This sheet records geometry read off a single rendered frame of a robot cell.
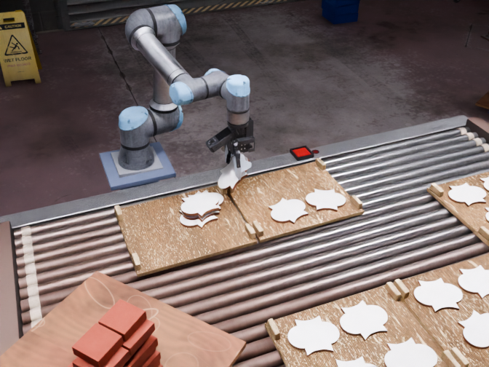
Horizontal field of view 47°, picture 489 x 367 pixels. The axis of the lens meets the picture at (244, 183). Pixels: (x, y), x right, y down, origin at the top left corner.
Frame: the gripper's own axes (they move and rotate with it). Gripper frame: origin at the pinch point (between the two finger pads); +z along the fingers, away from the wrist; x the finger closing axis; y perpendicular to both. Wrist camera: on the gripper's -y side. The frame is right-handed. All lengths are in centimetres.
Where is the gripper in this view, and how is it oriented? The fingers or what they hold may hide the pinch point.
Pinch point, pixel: (231, 170)
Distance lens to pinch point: 199.3
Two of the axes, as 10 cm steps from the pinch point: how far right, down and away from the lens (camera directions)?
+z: -0.2, 8.1, 5.8
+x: -3.9, -5.4, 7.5
